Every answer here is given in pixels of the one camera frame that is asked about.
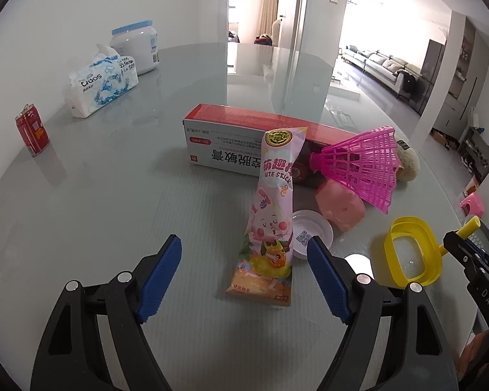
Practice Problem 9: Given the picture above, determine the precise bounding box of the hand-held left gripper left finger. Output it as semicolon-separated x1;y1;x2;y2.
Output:
30;234;183;391

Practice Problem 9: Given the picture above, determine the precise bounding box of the pink plastic shuttlecock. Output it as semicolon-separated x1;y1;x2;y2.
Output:
308;125;404;215

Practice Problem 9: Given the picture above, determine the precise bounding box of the brown cardboard box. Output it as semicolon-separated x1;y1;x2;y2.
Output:
431;129;459;150

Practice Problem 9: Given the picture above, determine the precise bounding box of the red drink can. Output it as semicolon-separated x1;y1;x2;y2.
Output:
15;104;50;157

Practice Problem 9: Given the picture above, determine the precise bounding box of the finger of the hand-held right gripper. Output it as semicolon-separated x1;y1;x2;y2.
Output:
443;231;482;270
468;237;489;262

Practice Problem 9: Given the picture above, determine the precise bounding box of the dark grey refrigerator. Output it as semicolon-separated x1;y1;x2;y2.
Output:
416;38;447;117

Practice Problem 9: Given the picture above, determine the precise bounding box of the white jar with blue lid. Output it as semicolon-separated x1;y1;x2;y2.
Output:
109;20;161;76

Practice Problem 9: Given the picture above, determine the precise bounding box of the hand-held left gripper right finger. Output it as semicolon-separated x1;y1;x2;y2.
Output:
306;235;460;391

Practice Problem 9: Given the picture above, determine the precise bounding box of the shoe rack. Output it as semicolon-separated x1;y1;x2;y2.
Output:
458;126;489;181

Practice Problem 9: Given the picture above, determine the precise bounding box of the beige fuzzy ball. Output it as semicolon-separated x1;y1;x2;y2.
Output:
393;140;420;182

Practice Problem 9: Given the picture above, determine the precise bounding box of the person's right hand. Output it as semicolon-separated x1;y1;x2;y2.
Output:
462;334;489;365

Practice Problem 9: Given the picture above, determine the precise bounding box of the white round lid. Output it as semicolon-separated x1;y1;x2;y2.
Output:
291;209;335;259

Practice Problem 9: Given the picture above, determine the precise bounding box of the grey sofa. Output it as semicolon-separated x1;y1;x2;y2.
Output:
342;45;422;100

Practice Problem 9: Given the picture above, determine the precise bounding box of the pink plastic stool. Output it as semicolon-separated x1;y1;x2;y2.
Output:
460;193;486;216

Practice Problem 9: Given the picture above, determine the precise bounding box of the pink cartoon snack packet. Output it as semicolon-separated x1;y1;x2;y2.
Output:
224;127;308;308

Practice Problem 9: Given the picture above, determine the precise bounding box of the blue and white tissue pack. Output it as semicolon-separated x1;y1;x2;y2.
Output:
67;44;140;119

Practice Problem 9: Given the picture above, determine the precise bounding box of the beige curtain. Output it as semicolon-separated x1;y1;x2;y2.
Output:
260;0;282;45

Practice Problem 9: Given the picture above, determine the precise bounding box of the pink squishy block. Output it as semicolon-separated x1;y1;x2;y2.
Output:
315;180;366;233

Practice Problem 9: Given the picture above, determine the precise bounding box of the red and white carton box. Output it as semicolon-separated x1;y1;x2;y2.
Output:
182;103;357;190

